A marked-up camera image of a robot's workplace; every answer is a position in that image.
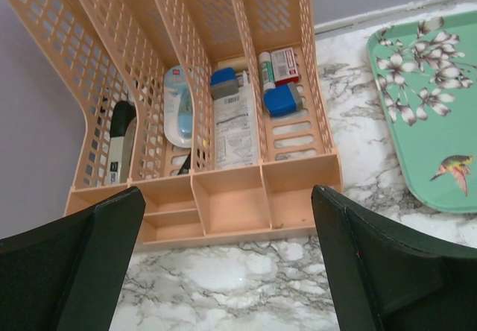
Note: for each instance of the blue tape dispenser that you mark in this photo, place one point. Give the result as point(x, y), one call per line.
point(283, 100)

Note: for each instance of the red white staples box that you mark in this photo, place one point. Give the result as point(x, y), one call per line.
point(285, 67)

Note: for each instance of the black white tool in organizer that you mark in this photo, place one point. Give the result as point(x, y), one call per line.
point(122, 132)

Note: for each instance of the blue eraser box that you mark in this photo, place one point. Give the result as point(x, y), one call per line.
point(223, 83)

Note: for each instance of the white blue pack in organizer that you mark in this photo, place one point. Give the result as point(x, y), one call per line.
point(178, 108)

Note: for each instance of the peach plastic file organizer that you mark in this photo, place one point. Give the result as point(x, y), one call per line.
point(107, 51)

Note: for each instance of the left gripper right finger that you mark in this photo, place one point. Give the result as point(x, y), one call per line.
point(386, 276)

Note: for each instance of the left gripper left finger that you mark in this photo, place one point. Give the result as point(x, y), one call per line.
point(68, 274)

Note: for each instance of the white green glue stick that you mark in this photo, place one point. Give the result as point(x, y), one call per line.
point(266, 72)

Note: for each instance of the clear ruler set packet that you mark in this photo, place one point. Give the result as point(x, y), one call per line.
point(236, 141)

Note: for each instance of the green floral tray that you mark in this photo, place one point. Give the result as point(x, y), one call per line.
point(425, 72)

